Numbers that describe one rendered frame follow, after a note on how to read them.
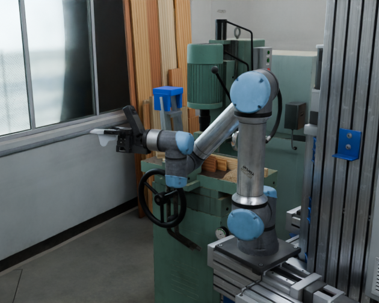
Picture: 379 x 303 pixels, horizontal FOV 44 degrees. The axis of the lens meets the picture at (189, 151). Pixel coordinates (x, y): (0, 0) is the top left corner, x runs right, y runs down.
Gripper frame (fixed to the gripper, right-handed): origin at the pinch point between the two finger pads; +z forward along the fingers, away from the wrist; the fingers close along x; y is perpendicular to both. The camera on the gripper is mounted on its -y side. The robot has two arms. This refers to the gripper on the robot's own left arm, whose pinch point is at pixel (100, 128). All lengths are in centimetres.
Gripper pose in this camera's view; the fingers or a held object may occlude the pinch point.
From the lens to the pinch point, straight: 171.3
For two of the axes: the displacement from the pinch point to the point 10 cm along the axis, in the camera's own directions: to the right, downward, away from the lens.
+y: -0.5, 9.9, 1.4
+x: 3.8, -1.1, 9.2
